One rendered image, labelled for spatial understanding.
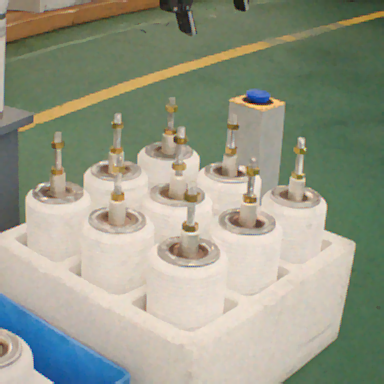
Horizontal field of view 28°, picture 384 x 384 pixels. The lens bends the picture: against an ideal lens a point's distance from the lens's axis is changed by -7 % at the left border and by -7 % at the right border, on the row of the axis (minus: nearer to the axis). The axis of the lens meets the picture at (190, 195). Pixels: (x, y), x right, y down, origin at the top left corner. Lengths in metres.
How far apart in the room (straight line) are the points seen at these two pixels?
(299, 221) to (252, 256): 0.11
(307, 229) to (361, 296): 0.34
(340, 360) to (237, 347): 0.29
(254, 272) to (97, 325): 0.21
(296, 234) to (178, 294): 0.24
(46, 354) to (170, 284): 0.24
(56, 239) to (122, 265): 0.12
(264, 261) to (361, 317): 0.37
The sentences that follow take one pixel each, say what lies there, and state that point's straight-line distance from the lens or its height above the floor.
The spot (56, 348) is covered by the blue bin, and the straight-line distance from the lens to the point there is 1.05.
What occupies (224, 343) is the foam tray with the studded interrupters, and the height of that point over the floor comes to 0.16.
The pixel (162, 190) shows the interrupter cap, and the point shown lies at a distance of 1.12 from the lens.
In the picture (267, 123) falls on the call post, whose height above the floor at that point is 0.29.
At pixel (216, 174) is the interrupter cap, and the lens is 1.18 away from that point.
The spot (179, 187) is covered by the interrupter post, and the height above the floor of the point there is 0.27.
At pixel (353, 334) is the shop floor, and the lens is 1.30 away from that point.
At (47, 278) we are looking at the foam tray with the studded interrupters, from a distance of 1.06.
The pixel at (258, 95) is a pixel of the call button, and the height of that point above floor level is 0.33.
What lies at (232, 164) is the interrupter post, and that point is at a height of 0.27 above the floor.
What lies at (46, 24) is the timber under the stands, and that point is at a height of 0.04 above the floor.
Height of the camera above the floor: 0.69
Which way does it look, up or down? 23 degrees down
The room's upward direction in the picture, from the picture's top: 4 degrees clockwise
